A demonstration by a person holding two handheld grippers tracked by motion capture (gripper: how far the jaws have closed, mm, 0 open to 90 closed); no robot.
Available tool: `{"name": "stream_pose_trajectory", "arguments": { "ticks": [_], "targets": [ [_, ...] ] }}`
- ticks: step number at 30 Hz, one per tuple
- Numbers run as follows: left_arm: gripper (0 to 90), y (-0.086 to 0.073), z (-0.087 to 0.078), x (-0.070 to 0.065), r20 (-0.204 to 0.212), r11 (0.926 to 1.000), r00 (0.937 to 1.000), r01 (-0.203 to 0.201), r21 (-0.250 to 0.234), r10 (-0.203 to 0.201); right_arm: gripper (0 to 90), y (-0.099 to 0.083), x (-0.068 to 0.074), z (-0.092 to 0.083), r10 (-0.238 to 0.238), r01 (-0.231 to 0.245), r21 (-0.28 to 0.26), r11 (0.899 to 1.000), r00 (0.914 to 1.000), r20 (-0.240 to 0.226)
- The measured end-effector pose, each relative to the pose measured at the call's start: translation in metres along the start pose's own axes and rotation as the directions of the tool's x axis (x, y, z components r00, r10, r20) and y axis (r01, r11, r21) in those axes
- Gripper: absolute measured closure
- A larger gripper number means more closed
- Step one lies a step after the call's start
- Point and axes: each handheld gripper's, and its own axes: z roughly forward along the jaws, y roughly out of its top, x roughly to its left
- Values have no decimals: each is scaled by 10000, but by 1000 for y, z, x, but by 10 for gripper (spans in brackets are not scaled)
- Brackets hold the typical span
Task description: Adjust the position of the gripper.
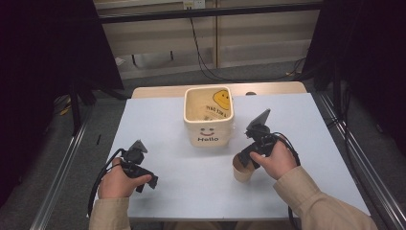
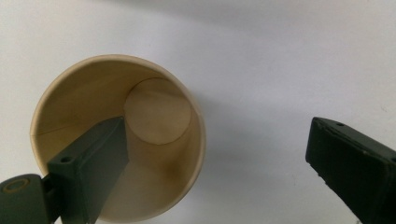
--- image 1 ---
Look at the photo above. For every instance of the black metal stand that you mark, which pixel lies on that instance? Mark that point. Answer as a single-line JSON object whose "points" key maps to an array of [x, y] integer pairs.
{"points": [[76, 105]]}

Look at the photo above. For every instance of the brown paper cup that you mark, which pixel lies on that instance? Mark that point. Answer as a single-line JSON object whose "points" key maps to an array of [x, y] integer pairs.
{"points": [[241, 171]]}

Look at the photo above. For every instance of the white table mat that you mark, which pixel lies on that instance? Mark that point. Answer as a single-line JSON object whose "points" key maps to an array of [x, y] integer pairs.
{"points": [[198, 166]]}

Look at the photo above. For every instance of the person's left hand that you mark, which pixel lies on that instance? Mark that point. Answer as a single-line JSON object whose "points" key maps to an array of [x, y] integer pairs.
{"points": [[119, 182]]}

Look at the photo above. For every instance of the black horizontal bar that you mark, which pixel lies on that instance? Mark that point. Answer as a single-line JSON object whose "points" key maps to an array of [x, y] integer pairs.
{"points": [[207, 12]]}

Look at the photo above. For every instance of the black curtain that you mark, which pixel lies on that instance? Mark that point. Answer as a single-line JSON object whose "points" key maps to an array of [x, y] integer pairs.
{"points": [[367, 54], [48, 64]]}

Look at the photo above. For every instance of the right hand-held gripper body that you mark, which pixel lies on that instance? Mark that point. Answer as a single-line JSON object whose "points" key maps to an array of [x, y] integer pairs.
{"points": [[260, 135]]}

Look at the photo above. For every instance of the metal floor rail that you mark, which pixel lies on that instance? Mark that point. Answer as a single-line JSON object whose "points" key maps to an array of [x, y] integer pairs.
{"points": [[360, 153], [60, 172]]}

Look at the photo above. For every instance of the cream smiley face bin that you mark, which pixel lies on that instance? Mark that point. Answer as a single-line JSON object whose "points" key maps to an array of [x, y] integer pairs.
{"points": [[208, 116]]}

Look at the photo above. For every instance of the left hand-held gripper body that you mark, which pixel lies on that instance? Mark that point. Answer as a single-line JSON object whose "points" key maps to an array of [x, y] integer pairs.
{"points": [[134, 159]]}

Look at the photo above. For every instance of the person's right hand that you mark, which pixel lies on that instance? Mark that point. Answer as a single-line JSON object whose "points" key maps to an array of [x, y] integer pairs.
{"points": [[276, 161]]}

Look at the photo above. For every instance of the white wall socket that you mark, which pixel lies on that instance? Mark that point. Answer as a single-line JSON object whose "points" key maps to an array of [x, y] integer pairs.
{"points": [[194, 4]]}

